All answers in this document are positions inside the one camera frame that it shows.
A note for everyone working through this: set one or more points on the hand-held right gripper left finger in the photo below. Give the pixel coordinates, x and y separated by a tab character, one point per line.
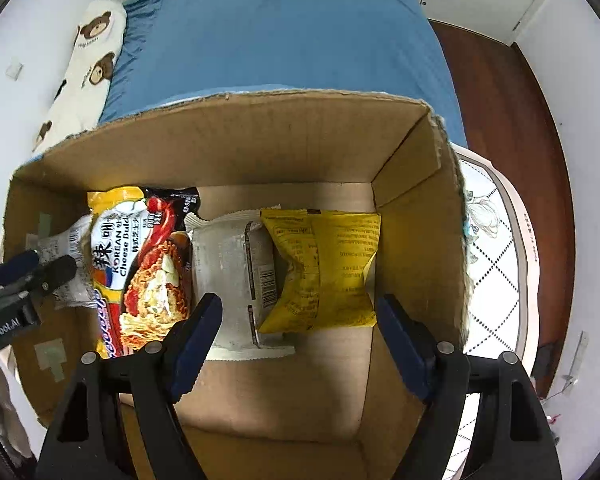
196	350

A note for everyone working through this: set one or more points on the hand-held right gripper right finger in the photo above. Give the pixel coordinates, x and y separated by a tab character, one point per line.
405	350

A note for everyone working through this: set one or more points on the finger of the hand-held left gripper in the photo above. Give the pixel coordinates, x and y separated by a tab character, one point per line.
50	272
12	267

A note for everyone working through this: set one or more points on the clear white snack packet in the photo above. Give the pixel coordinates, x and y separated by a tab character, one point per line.
72	245

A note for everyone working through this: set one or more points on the silver grey snack packet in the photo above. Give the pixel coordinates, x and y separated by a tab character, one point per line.
220	260

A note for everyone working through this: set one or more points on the plain yellow snack packet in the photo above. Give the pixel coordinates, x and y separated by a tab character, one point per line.
330	270

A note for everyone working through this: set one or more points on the cardboard box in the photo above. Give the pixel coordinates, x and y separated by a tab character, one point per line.
305	150

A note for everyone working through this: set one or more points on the yellow red noodle packet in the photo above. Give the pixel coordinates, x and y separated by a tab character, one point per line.
145	260

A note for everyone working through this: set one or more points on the white quilted mat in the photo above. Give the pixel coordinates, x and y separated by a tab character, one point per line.
495	260

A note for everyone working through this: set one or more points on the bear print pillow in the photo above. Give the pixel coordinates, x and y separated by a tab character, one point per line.
87	60

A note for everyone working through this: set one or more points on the blue bed sheet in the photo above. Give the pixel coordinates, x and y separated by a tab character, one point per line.
280	35

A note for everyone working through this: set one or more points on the white wall switch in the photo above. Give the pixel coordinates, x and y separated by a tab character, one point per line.
15	71

